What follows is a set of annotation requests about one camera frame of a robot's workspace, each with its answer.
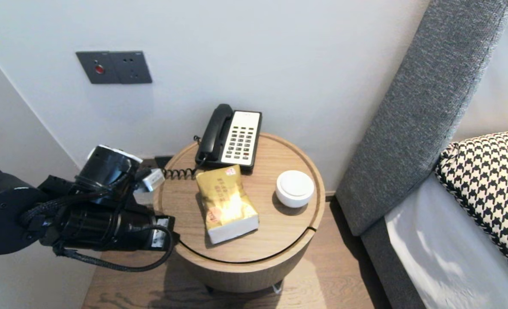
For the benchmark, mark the black telephone base white keypad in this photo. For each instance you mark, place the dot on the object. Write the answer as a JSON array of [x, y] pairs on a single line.
[[241, 141]]

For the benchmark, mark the white bed sheet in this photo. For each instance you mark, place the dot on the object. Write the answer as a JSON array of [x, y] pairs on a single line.
[[442, 257]]

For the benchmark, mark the white round lidded container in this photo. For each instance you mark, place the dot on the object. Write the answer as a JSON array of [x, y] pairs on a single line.
[[294, 188]]

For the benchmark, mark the gold tissue pack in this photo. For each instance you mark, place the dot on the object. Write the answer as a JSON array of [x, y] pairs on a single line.
[[226, 201]]

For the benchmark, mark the black telephone handset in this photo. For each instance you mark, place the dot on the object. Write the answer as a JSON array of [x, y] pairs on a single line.
[[215, 128]]

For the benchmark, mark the black and orange left arm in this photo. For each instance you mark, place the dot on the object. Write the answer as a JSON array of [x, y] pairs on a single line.
[[5, 214]]

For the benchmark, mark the white table foot pad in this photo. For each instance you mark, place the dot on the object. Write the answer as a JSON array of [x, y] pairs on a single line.
[[277, 289]]

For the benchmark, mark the white paper tag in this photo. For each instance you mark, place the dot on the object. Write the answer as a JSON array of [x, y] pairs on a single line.
[[153, 180]]

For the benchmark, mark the curved-front wooden drawer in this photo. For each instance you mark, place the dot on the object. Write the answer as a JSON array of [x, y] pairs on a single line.
[[245, 279]]

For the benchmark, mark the round wooden side table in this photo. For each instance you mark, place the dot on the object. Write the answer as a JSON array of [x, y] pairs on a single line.
[[271, 231]]

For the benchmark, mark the dark grey red-button wall switch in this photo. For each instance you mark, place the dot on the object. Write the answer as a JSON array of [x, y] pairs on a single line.
[[98, 68]]

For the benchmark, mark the grey fabric headboard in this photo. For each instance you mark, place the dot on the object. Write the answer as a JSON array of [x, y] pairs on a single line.
[[408, 128]]

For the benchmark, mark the grey fabric bed frame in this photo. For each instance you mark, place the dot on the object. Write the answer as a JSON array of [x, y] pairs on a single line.
[[387, 266]]

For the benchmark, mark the black white houndstooth pillow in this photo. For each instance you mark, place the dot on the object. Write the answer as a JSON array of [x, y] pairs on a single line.
[[490, 184]]

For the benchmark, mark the small black wall outlet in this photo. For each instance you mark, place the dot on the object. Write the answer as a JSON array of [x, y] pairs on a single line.
[[164, 161]]

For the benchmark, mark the dark grey wall socket plate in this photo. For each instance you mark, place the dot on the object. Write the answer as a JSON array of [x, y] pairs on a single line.
[[134, 68]]

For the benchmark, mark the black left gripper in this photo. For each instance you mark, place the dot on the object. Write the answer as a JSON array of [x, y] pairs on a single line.
[[161, 234]]

